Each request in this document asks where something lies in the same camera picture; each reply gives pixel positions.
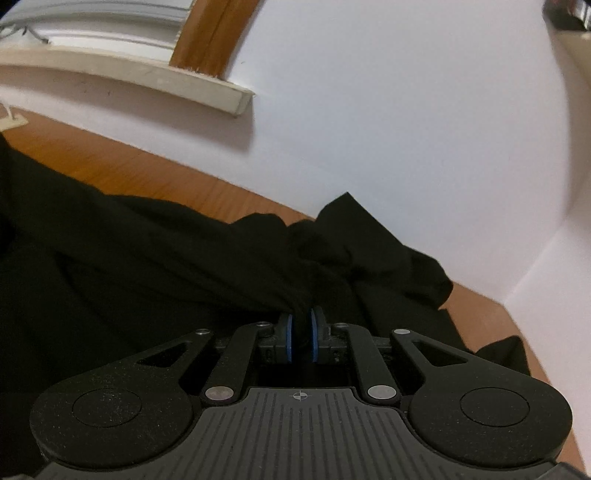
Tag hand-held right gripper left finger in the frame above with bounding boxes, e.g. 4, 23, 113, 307
136, 311, 297, 405

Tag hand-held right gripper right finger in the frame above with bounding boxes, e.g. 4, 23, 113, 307
305, 306, 469, 409

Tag black pants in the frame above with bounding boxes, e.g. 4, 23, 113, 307
0, 131, 533, 476

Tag cream window sill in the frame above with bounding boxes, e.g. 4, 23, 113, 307
0, 45, 257, 119

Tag grey window blind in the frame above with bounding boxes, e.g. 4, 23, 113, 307
0, 0, 197, 52

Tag wooden window frame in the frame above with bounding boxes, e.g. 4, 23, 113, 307
168, 0, 262, 83

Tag cream cable cover plate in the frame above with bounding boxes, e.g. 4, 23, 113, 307
0, 105, 29, 134

